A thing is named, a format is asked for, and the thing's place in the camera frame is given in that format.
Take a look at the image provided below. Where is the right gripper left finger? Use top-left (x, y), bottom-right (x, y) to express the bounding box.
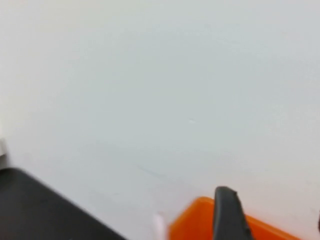
top-left (212, 185), bottom-right (254, 240)

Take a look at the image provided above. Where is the orange plastic cutlery crate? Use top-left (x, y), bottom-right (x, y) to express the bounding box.
top-left (168, 196), bottom-right (302, 240)

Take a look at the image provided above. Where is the pale pink cutlery handle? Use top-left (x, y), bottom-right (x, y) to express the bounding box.
top-left (152, 211), bottom-right (167, 240)

